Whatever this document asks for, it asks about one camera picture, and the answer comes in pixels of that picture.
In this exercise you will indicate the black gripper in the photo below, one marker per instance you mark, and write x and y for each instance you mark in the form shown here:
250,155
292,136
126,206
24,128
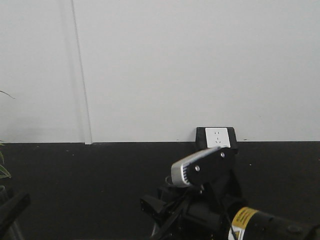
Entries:
195,213

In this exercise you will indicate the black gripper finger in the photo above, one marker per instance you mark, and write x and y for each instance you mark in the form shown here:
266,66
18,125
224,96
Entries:
12,205

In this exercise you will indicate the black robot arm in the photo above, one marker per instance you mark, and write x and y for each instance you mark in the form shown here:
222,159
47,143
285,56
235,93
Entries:
252,224

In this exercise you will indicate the green potted spider plant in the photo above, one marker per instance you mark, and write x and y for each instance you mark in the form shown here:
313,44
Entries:
4,173

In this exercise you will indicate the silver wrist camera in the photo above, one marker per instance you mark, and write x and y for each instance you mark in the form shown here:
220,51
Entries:
202,166

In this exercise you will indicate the black and white wall socket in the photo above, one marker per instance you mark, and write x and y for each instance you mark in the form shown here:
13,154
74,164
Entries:
209,137

